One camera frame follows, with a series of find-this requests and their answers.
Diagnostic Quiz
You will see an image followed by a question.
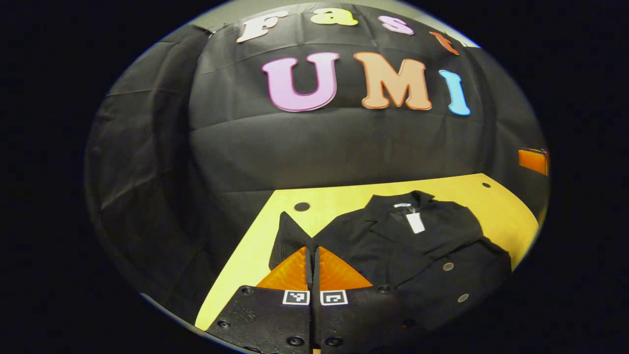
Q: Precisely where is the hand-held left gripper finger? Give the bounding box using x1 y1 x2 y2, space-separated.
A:
204 245 315 354
314 245 423 354

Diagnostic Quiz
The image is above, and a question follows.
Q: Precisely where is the black buttoned cardigan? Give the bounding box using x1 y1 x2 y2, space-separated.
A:
269 190 513 340

